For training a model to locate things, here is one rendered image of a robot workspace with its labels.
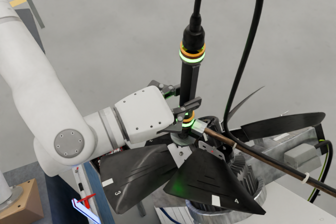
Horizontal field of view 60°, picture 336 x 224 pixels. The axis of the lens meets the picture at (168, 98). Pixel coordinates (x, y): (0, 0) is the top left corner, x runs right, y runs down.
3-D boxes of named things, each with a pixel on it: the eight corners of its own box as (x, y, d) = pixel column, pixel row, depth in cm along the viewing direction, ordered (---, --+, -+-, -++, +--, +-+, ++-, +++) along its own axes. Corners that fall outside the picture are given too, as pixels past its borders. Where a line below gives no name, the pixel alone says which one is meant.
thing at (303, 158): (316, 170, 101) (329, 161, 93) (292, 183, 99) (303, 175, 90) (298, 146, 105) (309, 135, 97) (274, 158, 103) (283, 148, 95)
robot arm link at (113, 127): (102, 121, 64) (115, 116, 65) (116, 155, 60) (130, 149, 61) (94, 101, 57) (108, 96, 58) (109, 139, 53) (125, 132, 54)
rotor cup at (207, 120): (221, 142, 105) (210, 109, 102) (242, 154, 91) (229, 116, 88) (185, 159, 101) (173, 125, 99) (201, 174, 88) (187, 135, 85)
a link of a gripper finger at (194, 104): (171, 115, 62) (199, 103, 64) (178, 127, 61) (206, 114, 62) (171, 107, 59) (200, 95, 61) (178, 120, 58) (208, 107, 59)
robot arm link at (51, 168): (96, 108, 54) (98, 113, 63) (24, 137, 51) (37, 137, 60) (114, 151, 53) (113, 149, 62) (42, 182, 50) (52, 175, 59)
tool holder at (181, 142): (206, 133, 81) (211, 117, 72) (195, 155, 77) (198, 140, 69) (178, 119, 83) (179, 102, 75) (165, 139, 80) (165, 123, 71)
